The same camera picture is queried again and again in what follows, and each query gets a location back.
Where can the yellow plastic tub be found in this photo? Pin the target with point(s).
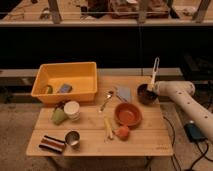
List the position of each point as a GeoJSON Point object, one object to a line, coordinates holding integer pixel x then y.
{"type": "Point", "coordinates": [82, 76]}

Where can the metal cup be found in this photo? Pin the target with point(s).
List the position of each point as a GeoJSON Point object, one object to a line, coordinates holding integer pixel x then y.
{"type": "Point", "coordinates": [72, 139]}

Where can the purple bowl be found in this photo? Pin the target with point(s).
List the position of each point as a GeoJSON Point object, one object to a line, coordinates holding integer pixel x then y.
{"type": "Point", "coordinates": [145, 96]}

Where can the green item in tub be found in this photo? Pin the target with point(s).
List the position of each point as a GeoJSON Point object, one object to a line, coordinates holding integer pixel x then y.
{"type": "Point", "coordinates": [48, 89]}

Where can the black pedal box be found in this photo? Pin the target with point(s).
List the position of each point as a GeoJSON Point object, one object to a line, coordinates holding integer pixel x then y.
{"type": "Point", "coordinates": [193, 133]}

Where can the wooden folding table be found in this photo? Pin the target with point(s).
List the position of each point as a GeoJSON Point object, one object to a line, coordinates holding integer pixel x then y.
{"type": "Point", "coordinates": [149, 138]}

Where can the orange bowl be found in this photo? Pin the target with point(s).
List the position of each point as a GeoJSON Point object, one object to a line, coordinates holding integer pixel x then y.
{"type": "Point", "coordinates": [127, 114]}

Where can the metal spoon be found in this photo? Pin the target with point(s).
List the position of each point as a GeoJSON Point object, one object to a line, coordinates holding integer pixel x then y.
{"type": "Point", "coordinates": [108, 96]}

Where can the white handled dish brush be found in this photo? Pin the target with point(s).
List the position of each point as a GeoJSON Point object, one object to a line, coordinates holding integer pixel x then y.
{"type": "Point", "coordinates": [150, 85]}

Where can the orange toy fruit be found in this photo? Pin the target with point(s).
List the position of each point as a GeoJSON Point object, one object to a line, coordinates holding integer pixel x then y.
{"type": "Point", "coordinates": [122, 132]}

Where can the yellow utensil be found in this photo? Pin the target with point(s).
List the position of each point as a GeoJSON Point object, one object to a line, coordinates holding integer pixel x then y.
{"type": "Point", "coordinates": [108, 128]}

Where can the white paper cup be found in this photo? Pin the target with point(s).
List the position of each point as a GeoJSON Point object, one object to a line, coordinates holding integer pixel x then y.
{"type": "Point", "coordinates": [72, 109]}

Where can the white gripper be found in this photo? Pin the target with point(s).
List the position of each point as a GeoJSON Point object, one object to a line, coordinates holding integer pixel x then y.
{"type": "Point", "coordinates": [156, 89]}

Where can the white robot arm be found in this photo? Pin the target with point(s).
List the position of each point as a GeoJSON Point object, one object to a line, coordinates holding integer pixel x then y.
{"type": "Point", "coordinates": [180, 92]}

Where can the blue sponge in tub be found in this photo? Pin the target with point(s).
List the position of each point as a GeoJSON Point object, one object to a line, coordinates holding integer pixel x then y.
{"type": "Point", "coordinates": [65, 88]}

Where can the green cup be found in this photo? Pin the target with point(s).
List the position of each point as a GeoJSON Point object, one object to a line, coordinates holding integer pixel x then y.
{"type": "Point", "coordinates": [58, 116]}

